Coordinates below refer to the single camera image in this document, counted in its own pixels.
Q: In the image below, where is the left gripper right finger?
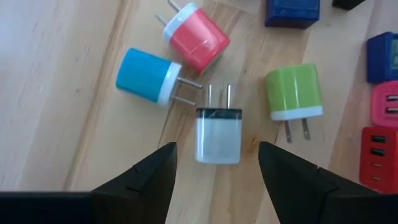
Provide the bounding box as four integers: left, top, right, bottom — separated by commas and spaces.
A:
257, 141, 345, 224

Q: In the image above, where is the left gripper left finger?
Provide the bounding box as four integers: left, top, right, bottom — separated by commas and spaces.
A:
91, 141, 178, 224

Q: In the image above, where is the white wall charger black face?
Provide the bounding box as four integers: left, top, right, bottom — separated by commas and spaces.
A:
194, 83, 243, 165

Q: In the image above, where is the red multi-port charger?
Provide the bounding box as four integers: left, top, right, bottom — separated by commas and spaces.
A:
359, 126, 398, 195

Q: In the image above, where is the green wall charger white face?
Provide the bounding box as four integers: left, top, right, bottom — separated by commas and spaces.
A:
265, 62, 324, 144

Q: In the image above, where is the pink usb charger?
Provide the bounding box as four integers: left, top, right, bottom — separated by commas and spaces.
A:
369, 80, 398, 129

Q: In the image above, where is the red wall charger white face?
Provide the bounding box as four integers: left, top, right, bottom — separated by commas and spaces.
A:
154, 0, 231, 75

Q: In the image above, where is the black rectangular block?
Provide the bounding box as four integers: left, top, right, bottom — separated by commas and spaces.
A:
331, 0, 368, 11

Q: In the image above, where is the navy digital thermometer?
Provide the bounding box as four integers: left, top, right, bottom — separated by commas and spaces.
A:
366, 31, 398, 84

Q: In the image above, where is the blue box charger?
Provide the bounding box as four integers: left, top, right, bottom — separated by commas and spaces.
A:
264, 0, 321, 30

